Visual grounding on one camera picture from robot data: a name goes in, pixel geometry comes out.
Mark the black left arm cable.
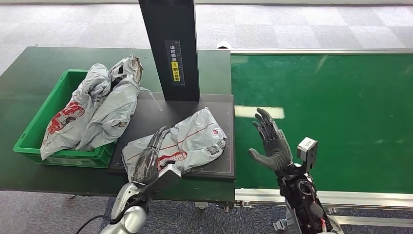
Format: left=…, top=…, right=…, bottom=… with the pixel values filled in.
left=75, top=214, right=114, bottom=234

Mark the black scanner base plate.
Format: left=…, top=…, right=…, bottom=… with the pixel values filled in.
left=108, top=93, right=236, bottom=180

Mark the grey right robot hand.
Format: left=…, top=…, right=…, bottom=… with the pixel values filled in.
left=247, top=108, right=294, bottom=172

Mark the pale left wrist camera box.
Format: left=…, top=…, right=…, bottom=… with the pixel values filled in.
left=141, top=163, right=182, bottom=196

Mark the grey mailer bag red print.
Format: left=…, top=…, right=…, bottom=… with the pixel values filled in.
left=40, top=63, right=112, bottom=161

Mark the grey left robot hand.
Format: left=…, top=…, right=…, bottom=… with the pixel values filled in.
left=132, top=126, right=171, bottom=186

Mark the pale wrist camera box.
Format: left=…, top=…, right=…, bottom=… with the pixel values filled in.
left=296, top=136, right=319, bottom=174
left=141, top=163, right=182, bottom=196

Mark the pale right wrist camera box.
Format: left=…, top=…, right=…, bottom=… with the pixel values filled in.
left=296, top=136, right=319, bottom=174

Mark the crumpled grey mailer bag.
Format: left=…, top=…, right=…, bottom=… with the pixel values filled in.
left=75, top=55, right=144, bottom=152

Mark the dark green table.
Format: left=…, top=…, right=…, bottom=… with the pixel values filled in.
left=0, top=46, right=236, bottom=203

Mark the green conveyor belt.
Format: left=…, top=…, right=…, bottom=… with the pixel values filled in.
left=231, top=53, right=413, bottom=195

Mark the black scanner column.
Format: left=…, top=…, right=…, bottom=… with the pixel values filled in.
left=138, top=0, right=201, bottom=102

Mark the aluminium conveyor frame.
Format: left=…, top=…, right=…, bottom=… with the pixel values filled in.
left=229, top=48, right=413, bottom=211

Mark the metal conveyor bracket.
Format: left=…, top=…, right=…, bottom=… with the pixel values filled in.
left=273, top=210, right=293, bottom=232

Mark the green plastic crate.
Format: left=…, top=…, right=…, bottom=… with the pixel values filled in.
left=13, top=69, right=117, bottom=169

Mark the yellow label on column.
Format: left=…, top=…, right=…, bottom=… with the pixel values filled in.
left=171, top=61, right=181, bottom=82

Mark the grey mailer bag red stripe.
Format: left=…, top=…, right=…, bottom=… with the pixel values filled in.
left=121, top=107, right=228, bottom=182

